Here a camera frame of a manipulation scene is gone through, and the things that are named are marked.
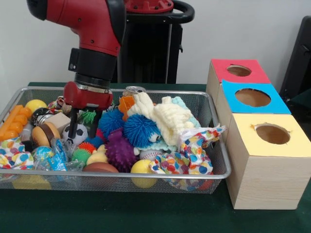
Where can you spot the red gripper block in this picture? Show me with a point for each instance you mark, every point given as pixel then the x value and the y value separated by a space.
pixel 87 99

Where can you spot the blue spiky ball with eyes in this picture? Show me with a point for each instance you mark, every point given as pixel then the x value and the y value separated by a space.
pixel 142 129

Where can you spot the cream waffle cloth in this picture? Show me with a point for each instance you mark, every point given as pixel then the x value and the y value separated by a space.
pixel 167 116

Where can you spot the mint waffle cloth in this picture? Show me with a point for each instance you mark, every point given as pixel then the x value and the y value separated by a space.
pixel 179 100

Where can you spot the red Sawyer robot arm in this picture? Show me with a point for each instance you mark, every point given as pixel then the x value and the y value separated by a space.
pixel 92 29

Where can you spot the shallow silver mesh bin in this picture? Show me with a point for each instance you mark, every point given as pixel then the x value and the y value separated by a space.
pixel 97 185

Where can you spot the wooden box with three holes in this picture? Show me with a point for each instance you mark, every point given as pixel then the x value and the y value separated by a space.
pixel 264 184

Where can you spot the small soccer ball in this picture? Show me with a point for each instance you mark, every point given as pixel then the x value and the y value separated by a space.
pixel 81 132

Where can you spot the toy burger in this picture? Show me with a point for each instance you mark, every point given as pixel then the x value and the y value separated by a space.
pixel 45 136

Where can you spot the purple spiky toy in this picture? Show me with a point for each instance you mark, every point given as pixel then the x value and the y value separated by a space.
pixel 120 151

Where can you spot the yellow ball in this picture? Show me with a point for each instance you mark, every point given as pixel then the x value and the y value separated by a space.
pixel 142 170

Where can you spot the dark green table cloth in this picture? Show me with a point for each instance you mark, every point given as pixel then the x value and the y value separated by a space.
pixel 121 213
pixel 303 97

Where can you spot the polka dot paper napkin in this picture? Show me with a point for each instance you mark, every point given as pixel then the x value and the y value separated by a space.
pixel 184 160

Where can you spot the black stand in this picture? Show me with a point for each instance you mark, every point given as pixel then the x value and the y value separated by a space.
pixel 298 60

